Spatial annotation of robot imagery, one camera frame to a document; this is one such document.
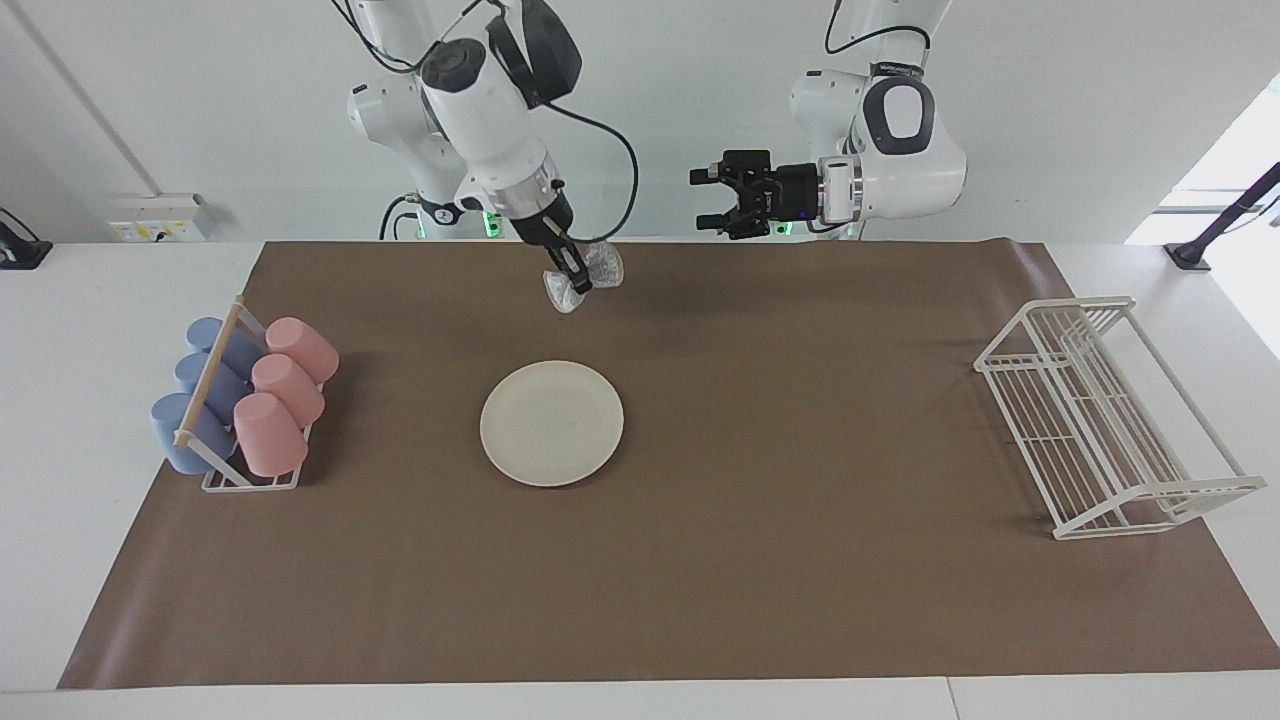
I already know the white wire dish rack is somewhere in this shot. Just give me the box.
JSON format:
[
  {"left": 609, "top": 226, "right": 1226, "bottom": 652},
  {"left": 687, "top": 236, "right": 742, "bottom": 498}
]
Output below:
[{"left": 974, "top": 295, "right": 1268, "bottom": 541}]

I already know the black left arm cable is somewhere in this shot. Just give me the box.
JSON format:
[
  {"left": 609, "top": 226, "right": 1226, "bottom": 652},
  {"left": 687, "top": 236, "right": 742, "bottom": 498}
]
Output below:
[{"left": 824, "top": 0, "right": 931, "bottom": 61}]

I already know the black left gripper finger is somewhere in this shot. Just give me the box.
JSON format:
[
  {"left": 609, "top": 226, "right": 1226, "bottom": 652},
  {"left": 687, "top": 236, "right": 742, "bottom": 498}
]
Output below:
[
  {"left": 697, "top": 200, "right": 751, "bottom": 241},
  {"left": 688, "top": 165, "right": 749, "bottom": 196}
]

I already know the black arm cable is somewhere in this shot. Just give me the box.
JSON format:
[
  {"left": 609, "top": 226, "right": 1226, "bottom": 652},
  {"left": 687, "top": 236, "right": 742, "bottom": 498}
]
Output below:
[
  {"left": 480, "top": 0, "right": 641, "bottom": 243},
  {"left": 824, "top": 0, "right": 931, "bottom": 61}
]

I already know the blue plastic cup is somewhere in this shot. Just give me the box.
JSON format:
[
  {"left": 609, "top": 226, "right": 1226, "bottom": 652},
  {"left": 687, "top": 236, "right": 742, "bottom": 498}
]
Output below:
[
  {"left": 174, "top": 352, "right": 251, "bottom": 426},
  {"left": 186, "top": 317, "right": 266, "bottom": 381},
  {"left": 150, "top": 393, "right": 236, "bottom": 476}
]

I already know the brown table mat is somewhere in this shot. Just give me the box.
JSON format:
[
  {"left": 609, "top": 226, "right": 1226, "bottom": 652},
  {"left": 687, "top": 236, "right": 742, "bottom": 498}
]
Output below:
[{"left": 57, "top": 238, "right": 1280, "bottom": 691}]

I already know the cream round plate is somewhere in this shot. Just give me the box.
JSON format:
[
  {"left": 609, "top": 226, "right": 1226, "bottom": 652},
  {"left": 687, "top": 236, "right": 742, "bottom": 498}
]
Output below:
[{"left": 479, "top": 360, "right": 626, "bottom": 489}]

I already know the pink plastic cup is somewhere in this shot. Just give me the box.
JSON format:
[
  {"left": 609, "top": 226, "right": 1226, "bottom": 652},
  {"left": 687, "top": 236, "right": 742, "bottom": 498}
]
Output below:
[
  {"left": 265, "top": 317, "right": 340, "bottom": 385},
  {"left": 250, "top": 354, "right": 326, "bottom": 429},
  {"left": 233, "top": 392, "right": 309, "bottom": 478}
]

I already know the cup rack with wooden rod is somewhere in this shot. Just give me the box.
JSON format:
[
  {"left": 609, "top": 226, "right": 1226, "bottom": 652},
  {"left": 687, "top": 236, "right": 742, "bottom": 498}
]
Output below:
[{"left": 172, "top": 295, "right": 326, "bottom": 493}]

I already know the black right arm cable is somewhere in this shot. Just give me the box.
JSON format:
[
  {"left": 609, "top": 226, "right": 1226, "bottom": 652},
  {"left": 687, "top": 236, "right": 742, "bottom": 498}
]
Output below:
[{"left": 480, "top": 0, "right": 641, "bottom": 243}]

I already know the white wall socket box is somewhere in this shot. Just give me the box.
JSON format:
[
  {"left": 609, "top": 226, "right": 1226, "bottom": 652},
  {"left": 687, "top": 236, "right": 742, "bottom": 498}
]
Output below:
[{"left": 105, "top": 193, "right": 213, "bottom": 244}]

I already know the black base cable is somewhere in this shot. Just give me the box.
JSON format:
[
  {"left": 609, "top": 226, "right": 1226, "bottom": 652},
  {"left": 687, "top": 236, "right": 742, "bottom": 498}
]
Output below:
[{"left": 378, "top": 195, "right": 426, "bottom": 241}]

